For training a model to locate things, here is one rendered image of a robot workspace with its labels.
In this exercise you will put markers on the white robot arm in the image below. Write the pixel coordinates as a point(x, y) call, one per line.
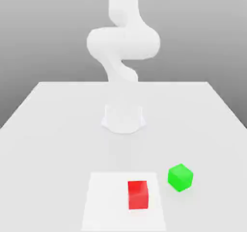
point(123, 43)

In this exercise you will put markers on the small green cube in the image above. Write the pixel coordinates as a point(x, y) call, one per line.
point(179, 178)

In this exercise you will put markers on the small red cube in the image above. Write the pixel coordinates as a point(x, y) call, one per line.
point(138, 197)

